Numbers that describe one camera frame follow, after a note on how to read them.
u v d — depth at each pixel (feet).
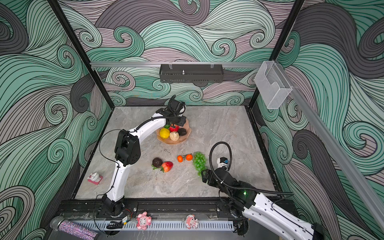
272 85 2.55
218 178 1.83
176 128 3.30
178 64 3.06
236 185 1.88
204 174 2.29
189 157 2.95
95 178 2.50
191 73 3.10
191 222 2.20
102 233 2.20
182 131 3.11
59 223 2.16
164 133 3.13
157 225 2.29
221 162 2.32
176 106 2.53
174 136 3.10
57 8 2.34
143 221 2.20
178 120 2.80
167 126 2.34
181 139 3.19
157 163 2.80
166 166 2.76
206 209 2.44
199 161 2.81
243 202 1.73
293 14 2.40
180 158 2.94
